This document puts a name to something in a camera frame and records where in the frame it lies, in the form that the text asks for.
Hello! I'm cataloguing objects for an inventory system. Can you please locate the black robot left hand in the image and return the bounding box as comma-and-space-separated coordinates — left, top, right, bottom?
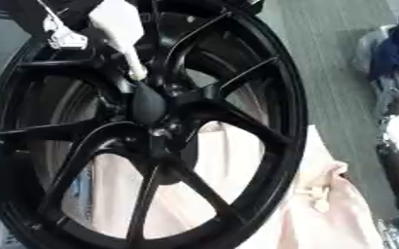
7, 0, 131, 64

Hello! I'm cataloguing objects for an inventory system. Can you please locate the pale pink cloth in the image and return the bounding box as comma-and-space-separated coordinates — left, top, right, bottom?
59, 122, 387, 249

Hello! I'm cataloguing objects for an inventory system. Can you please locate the black spoked wheel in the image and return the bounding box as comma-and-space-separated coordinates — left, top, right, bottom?
0, 0, 310, 249

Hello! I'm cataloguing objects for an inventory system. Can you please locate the white pin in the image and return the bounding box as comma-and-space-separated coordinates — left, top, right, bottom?
87, 0, 151, 82

